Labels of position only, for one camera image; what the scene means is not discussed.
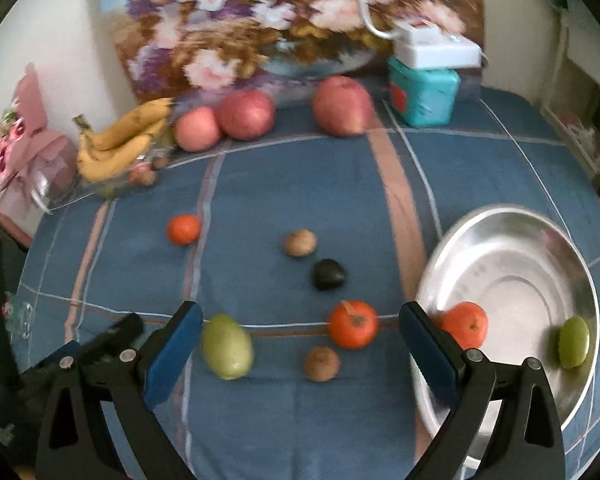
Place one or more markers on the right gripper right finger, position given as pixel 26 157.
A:
pixel 526 441

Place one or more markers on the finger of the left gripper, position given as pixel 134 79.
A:
pixel 114 339

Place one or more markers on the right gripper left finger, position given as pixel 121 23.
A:
pixel 75 441

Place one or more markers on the small orange tangerine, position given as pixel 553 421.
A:
pixel 184 229

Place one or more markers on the green mango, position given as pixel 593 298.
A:
pixel 226 347
pixel 573 343

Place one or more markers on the large steel bowl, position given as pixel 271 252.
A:
pixel 529 278

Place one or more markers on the clear plastic fruit tray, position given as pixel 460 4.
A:
pixel 134 164

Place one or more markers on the banana bunch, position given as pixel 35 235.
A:
pixel 151 117

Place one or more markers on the blue plaid tablecloth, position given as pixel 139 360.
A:
pixel 378 204

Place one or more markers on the brown kiwi far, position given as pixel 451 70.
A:
pixel 300 243

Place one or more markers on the brown kiwi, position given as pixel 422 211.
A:
pixel 300 243
pixel 322 364

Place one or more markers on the brown kiwi near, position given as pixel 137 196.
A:
pixel 322 364

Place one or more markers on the pink flower bouquet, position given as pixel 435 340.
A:
pixel 37 163

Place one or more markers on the black avocado far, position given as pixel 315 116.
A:
pixel 328 274

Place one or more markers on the pink apple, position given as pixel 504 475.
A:
pixel 197 130

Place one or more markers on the large orange persimmon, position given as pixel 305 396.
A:
pixel 353 324

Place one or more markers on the middle red apple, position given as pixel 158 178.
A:
pixel 246 114

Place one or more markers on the floral painting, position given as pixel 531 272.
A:
pixel 172 48

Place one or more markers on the large red apple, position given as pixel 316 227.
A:
pixel 342 107

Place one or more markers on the white shelf unit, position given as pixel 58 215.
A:
pixel 573 89

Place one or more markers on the teal plastic box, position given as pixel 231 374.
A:
pixel 422 98

